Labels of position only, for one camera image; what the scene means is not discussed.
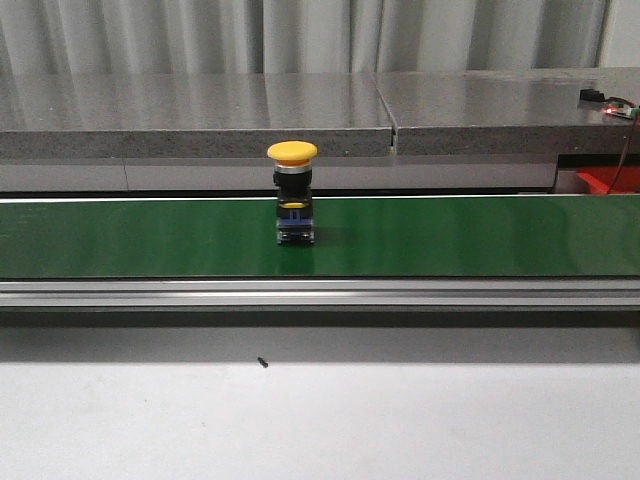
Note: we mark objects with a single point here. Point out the green conveyor belt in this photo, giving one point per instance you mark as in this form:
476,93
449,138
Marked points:
485,236

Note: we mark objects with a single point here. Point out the grey stone slab right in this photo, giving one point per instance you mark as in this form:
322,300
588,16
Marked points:
506,112

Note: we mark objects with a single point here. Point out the grey stone slab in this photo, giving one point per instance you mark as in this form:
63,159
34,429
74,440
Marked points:
506,112
190,116

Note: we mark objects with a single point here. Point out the red plastic tray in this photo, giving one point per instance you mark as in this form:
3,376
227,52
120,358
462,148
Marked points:
603,180

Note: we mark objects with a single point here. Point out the black connector plug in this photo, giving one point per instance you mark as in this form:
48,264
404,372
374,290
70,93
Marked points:
592,95

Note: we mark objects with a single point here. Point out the grey stone slab left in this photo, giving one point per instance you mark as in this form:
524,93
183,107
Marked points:
190,116

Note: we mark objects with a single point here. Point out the small green circuit board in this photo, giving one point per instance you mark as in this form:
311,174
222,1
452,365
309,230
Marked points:
621,110

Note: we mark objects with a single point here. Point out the grey pleated curtain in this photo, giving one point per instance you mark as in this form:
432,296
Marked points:
81,37

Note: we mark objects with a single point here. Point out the aluminium conveyor frame rail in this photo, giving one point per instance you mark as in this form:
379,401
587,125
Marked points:
306,294

